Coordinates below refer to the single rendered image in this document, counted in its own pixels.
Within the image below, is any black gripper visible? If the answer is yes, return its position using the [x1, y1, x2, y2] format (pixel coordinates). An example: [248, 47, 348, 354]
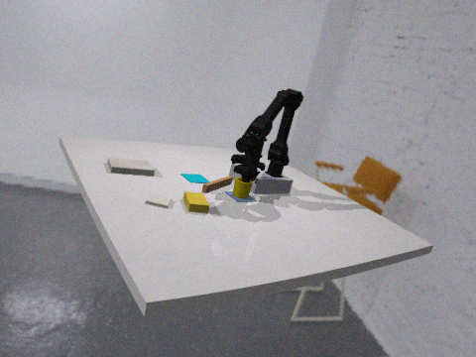
[233, 152, 265, 182]

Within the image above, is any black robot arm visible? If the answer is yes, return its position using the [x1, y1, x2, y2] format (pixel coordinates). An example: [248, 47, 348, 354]
[231, 88, 303, 178]

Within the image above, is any yellow rectangular block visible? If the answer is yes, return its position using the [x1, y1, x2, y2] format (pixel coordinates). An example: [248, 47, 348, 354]
[182, 191, 210, 214]

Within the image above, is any yellow cup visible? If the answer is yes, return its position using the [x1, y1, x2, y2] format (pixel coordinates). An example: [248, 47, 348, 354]
[233, 178, 253, 199]

